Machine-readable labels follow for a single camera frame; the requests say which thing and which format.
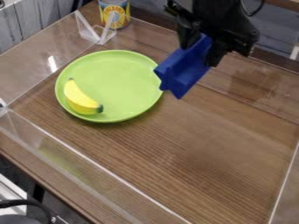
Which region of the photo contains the yellow labelled tin can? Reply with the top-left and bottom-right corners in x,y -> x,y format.
98,0 -> 131,30

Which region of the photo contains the black cable at corner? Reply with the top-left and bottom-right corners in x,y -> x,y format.
0,199 -> 53,224

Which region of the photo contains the green plastic plate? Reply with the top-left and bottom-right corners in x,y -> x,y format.
55,50 -> 163,123

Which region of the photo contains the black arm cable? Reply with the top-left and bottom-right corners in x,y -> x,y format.
238,0 -> 267,18

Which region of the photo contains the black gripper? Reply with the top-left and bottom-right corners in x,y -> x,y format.
166,0 -> 259,67

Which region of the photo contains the yellow toy banana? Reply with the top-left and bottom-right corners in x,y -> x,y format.
63,78 -> 104,115

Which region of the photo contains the blue cross-shaped block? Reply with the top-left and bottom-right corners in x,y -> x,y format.
154,35 -> 211,99

